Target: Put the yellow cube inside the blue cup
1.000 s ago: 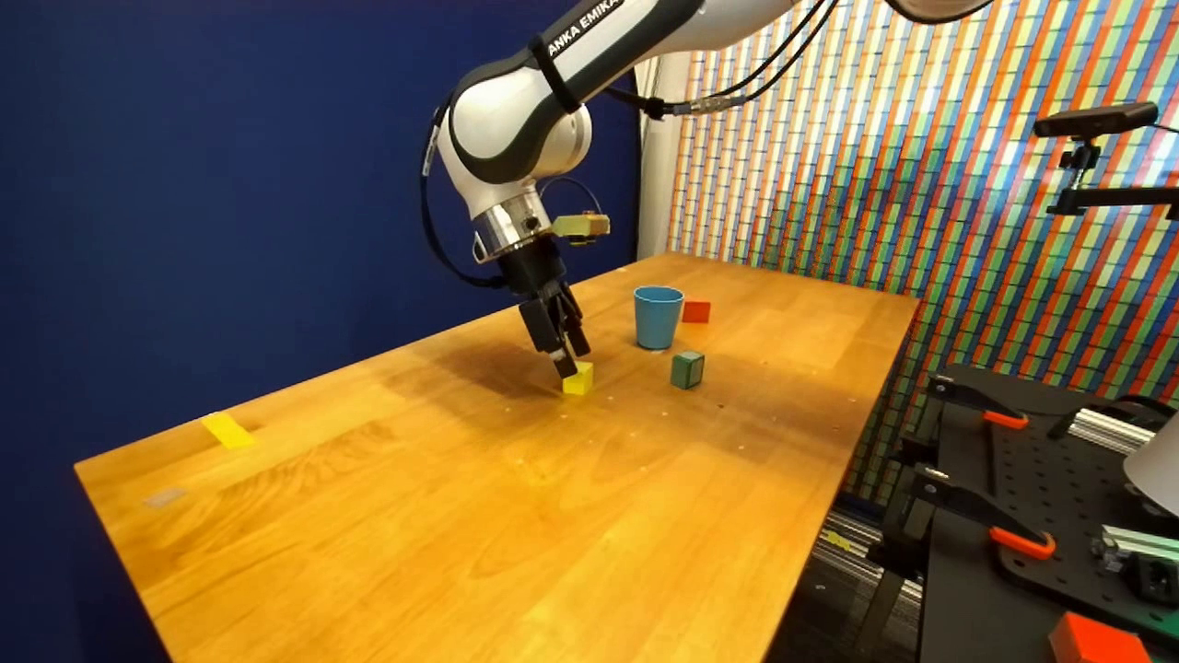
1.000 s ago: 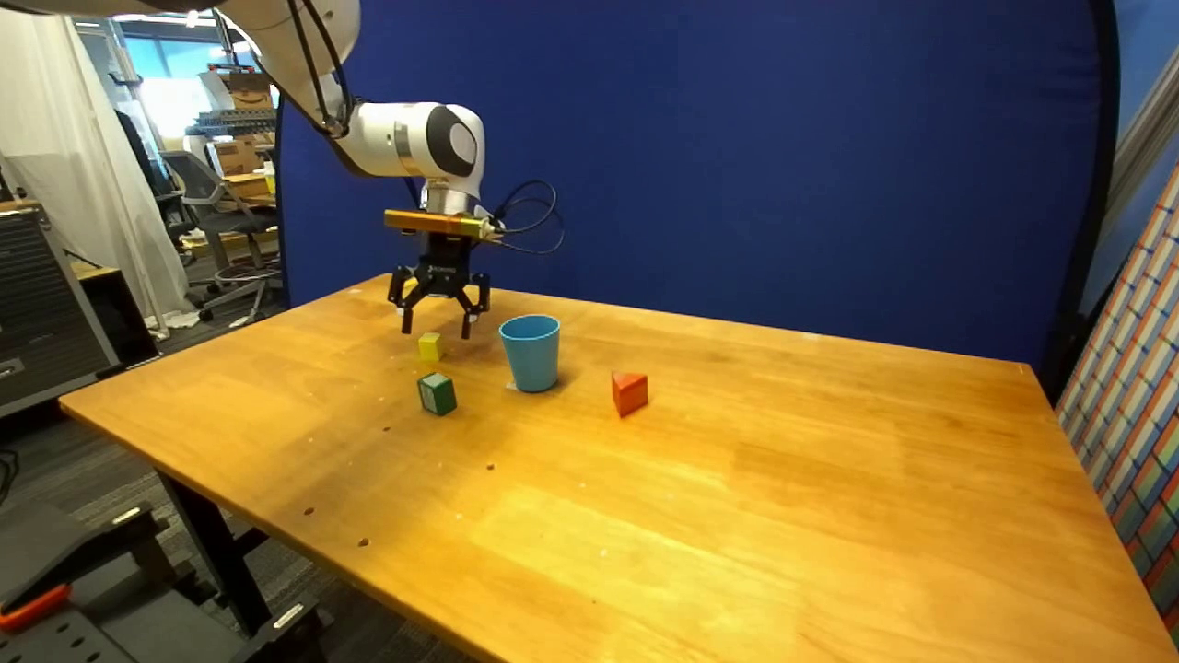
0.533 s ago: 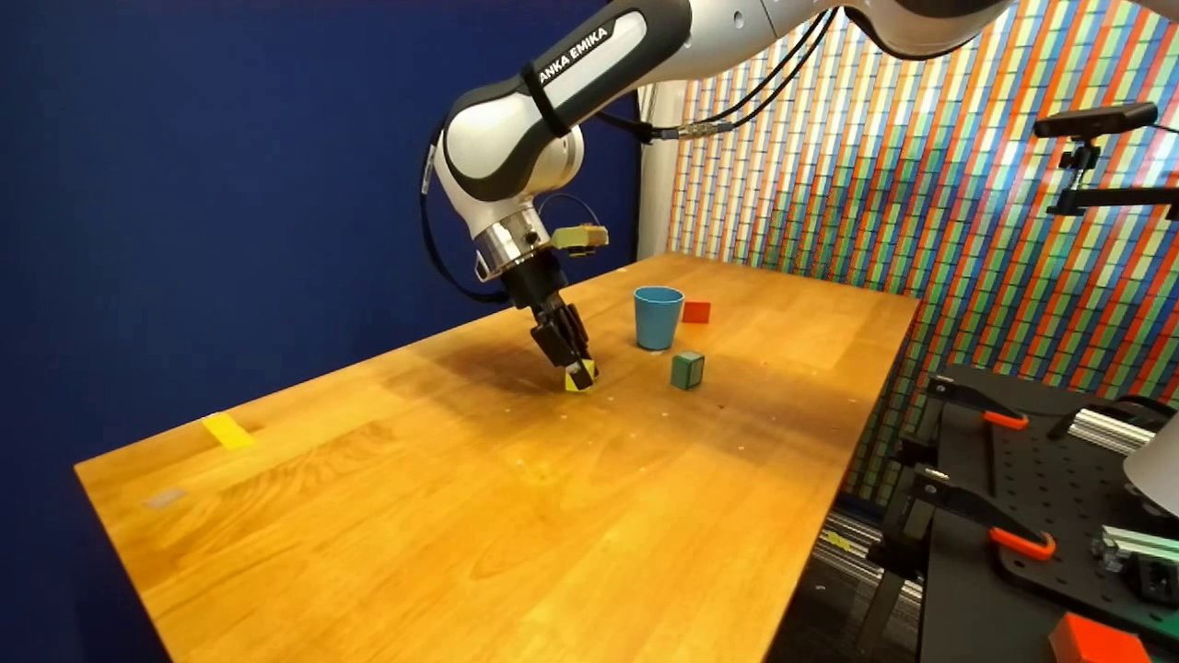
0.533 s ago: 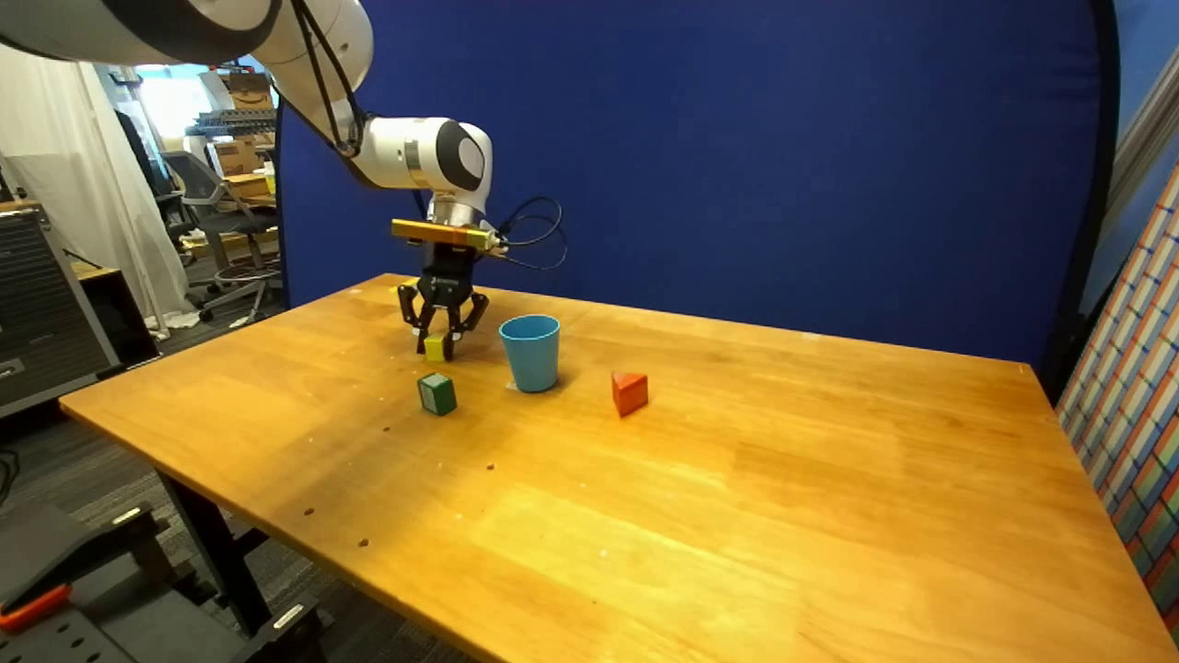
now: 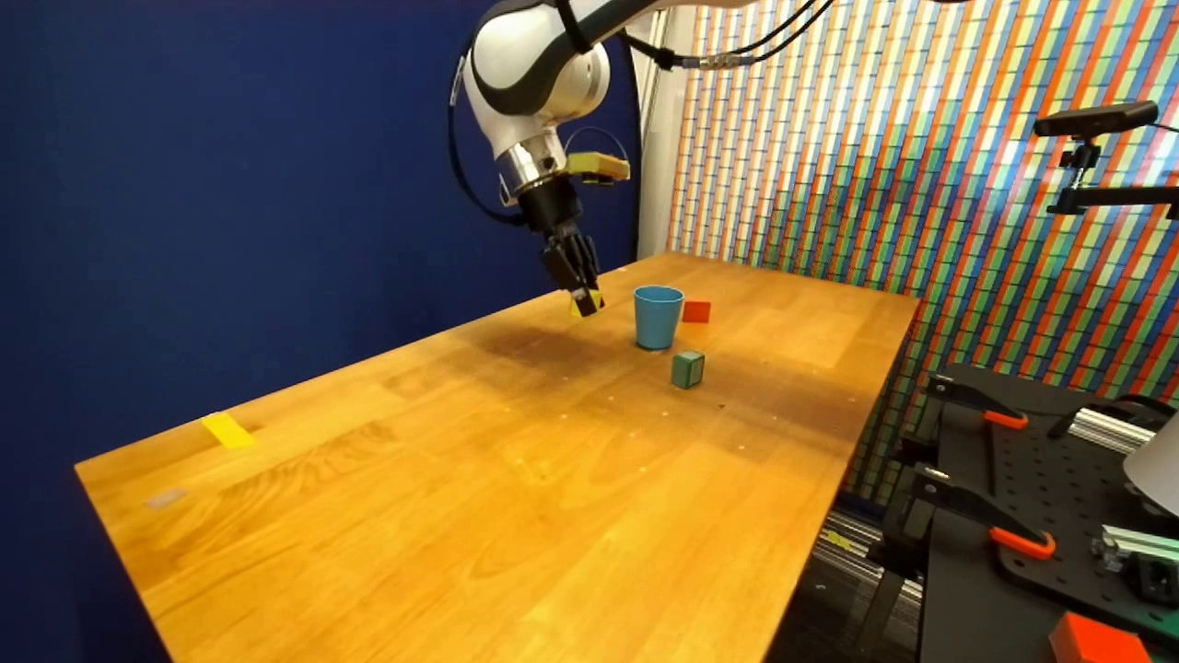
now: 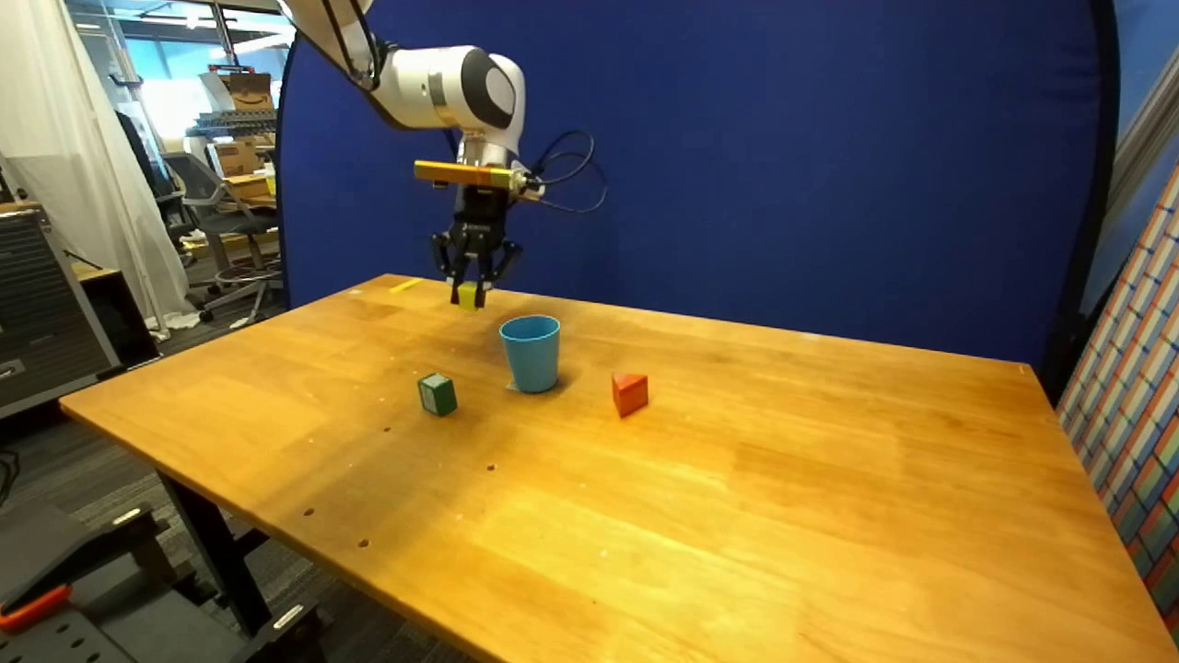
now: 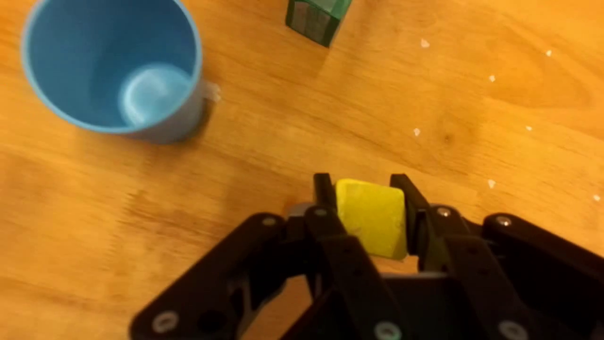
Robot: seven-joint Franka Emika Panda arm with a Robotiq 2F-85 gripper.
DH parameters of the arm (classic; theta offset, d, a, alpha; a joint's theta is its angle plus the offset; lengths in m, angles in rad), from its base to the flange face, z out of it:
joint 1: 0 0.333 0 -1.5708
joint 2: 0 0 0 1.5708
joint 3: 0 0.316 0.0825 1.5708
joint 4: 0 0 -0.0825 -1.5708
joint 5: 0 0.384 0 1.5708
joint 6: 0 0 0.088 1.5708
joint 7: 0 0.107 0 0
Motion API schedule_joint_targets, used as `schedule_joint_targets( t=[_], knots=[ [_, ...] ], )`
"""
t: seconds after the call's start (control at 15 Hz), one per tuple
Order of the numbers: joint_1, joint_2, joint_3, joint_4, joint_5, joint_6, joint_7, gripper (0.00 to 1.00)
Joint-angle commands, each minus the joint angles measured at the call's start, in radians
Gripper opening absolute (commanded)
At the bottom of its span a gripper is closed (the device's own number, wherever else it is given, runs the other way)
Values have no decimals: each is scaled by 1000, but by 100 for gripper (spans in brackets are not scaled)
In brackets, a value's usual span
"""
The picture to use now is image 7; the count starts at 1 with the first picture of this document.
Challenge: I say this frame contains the green cube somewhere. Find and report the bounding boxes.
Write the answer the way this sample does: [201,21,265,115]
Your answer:
[284,0,356,49]

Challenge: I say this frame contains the yellow cube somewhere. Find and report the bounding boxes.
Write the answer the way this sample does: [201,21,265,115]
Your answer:
[335,178,411,261]

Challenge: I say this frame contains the blue cup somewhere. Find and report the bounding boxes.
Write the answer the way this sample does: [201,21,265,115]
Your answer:
[20,0,207,144]

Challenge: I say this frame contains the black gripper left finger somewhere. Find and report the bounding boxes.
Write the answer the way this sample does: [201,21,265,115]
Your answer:
[129,172,418,340]

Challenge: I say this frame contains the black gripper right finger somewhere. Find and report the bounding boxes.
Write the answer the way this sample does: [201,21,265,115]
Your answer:
[388,172,604,340]

